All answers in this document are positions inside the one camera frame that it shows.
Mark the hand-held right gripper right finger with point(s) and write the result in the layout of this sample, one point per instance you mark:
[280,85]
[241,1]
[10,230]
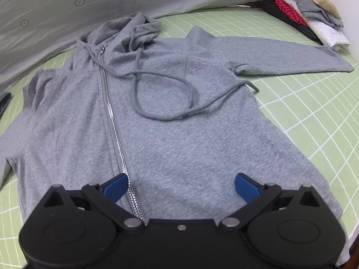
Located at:
[246,187]

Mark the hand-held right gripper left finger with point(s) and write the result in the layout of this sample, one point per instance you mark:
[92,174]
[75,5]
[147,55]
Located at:
[116,187]

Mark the grey zip hoodie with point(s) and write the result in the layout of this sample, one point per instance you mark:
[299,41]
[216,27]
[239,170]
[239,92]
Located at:
[168,134]

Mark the blue denim jeans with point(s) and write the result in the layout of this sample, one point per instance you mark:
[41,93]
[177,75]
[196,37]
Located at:
[4,103]

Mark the white folded garment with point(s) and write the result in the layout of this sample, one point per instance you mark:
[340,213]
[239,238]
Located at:
[331,36]

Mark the grey carrot print sheet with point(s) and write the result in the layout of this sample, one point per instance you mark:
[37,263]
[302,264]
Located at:
[56,19]

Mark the red knit garment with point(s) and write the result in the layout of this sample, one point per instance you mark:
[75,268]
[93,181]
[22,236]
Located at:
[289,9]

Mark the grey folded garment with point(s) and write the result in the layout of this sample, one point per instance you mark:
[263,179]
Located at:
[317,12]

